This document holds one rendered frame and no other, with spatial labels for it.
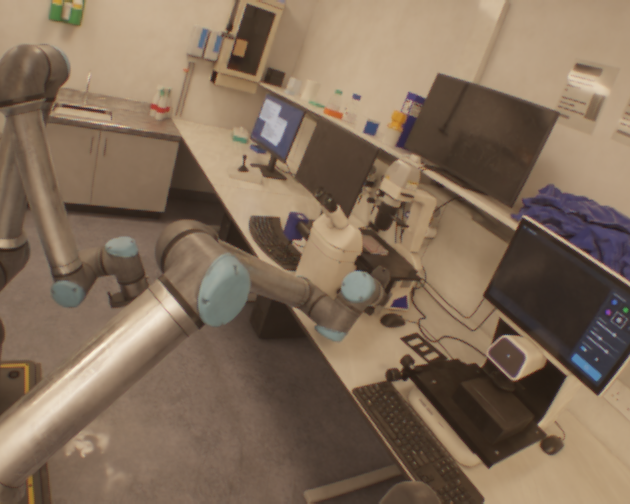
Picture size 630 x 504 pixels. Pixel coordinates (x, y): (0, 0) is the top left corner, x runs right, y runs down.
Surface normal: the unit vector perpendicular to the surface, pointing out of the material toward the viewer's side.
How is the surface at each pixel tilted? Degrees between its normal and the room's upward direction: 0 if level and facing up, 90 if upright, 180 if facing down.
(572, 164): 90
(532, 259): 93
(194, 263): 39
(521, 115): 86
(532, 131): 86
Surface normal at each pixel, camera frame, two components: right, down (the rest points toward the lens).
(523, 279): -0.85, -0.03
